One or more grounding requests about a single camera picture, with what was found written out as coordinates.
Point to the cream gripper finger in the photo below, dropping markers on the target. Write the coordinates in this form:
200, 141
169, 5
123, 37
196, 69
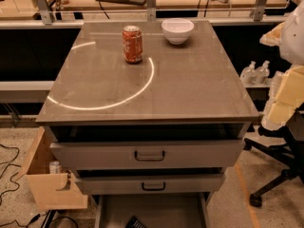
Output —
272, 37

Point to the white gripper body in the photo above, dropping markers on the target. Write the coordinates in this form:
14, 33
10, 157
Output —
294, 38

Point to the blue rxbar snack bar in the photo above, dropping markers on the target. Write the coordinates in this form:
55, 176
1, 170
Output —
134, 223

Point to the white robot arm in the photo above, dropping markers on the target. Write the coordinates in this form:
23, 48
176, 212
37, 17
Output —
291, 46

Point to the top grey drawer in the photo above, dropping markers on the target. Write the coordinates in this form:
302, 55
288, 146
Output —
146, 155

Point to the middle grey drawer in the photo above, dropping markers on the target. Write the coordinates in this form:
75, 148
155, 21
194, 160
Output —
150, 184

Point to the grey drawer cabinet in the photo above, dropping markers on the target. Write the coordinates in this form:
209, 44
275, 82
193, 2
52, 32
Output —
185, 93

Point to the bottom open grey drawer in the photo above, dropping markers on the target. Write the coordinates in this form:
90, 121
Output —
152, 211

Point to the right clear sanitizer bottle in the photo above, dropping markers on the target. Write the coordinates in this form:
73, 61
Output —
262, 73

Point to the black office chair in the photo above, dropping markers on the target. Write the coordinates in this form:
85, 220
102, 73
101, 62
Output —
291, 153

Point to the white ceramic bowl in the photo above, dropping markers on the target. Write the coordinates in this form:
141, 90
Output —
177, 30

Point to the orange soda can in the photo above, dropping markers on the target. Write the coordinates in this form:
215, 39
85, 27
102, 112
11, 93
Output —
132, 44

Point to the small can in box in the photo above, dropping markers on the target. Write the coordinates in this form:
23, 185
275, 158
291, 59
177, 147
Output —
54, 167

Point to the wooden side box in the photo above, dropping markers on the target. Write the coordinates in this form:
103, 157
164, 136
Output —
50, 191

